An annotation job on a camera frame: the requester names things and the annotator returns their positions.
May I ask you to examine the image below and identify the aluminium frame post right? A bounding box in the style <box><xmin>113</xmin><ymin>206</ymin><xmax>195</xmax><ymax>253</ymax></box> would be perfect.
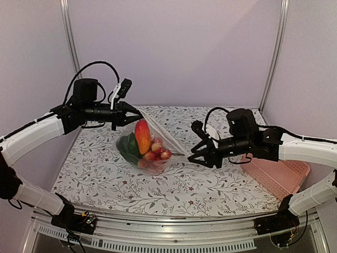
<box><xmin>259</xmin><ymin>0</ymin><xmax>290</xmax><ymax>115</ymax></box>

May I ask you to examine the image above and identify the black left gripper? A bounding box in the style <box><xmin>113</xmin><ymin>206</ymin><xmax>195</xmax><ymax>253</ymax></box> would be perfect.
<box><xmin>83</xmin><ymin>99</ymin><xmax>145</xmax><ymax>130</ymax></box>

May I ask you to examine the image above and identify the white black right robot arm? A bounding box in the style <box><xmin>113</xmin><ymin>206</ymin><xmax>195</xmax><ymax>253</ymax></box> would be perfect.
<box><xmin>188</xmin><ymin>109</ymin><xmax>336</xmax><ymax>235</ymax></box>

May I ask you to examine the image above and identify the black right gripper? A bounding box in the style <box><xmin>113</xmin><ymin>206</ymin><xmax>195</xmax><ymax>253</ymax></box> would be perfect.
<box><xmin>188</xmin><ymin>134</ymin><xmax>252</xmax><ymax>168</ymax></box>

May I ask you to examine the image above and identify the green fake leafy vegetable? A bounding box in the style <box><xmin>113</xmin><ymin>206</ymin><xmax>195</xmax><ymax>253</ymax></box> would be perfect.
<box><xmin>116</xmin><ymin>132</ymin><xmax>142</xmax><ymax>167</ymax></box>

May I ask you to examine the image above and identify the aluminium frame post left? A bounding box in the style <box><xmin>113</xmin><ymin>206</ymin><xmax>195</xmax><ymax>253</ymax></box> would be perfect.
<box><xmin>59</xmin><ymin>0</ymin><xmax>81</xmax><ymax>73</ymax></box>

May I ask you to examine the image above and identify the pink perforated plastic basket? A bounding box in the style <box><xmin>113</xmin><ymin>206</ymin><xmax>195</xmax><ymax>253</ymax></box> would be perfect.
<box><xmin>241</xmin><ymin>156</ymin><xmax>311</xmax><ymax>200</ymax></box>

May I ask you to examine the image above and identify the aluminium frame post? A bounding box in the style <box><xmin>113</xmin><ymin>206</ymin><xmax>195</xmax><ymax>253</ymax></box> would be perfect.
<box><xmin>259</xmin><ymin>0</ymin><xmax>290</xmax><ymax>115</ymax></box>
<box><xmin>59</xmin><ymin>0</ymin><xmax>81</xmax><ymax>73</ymax></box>

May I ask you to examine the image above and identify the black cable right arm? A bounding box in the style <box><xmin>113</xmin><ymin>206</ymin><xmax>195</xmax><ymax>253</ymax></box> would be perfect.
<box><xmin>204</xmin><ymin>106</ymin><xmax>232</xmax><ymax>135</ymax></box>

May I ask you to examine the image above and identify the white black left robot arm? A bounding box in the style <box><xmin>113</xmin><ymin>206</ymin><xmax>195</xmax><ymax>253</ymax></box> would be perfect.
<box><xmin>1</xmin><ymin>79</ymin><xmax>143</xmax><ymax>229</ymax></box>

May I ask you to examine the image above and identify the aluminium front rail base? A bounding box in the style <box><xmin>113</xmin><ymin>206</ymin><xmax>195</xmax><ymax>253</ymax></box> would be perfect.
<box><xmin>23</xmin><ymin>205</ymin><xmax>332</xmax><ymax>252</ymax></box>

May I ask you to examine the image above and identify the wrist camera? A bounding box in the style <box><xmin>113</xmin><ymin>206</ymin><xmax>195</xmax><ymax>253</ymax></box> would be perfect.
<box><xmin>108</xmin><ymin>79</ymin><xmax>132</xmax><ymax>110</ymax></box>
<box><xmin>191</xmin><ymin>120</ymin><xmax>220</xmax><ymax>140</ymax></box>

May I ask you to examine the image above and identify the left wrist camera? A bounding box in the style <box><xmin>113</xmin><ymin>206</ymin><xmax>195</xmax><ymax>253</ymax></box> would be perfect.
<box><xmin>108</xmin><ymin>79</ymin><xmax>132</xmax><ymax>110</ymax></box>

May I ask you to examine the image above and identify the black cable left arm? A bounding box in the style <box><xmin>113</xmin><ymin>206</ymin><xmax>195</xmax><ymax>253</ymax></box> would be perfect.
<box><xmin>63</xmin><ymin>61</ymin><xmax>122</xmax><ymax>106</ymax></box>

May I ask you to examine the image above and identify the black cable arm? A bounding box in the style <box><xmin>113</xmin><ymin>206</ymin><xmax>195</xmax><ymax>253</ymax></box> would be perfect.
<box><xmin>204</xmin><ymin>106</ymin><xmax>232</xmax><ymax>135</ymax></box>
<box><xmin>63</xmin><ymin>61</ymin><xmax>122</xmax><ymax>106</ymax></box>

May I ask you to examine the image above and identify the orange red fake mango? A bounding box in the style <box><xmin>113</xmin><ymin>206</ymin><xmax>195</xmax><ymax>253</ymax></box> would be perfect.
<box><xmin>134</xmin><ymin>120</ymin><xmax>152</xmax><ymax>155</ymax></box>

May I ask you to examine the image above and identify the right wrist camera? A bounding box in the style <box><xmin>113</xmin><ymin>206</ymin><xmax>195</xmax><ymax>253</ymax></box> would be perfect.
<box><xmin>191</xmin><ymin>120</ymin><xmax>220</xmax><ymax>140</ymax></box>

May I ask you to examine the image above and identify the clear polka dot zip bag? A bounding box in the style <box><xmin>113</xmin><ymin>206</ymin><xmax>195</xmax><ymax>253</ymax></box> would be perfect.
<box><xmin>116</xmin><ymin>111</ymin><xmax>189</xmax><ymax>174</ymax></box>

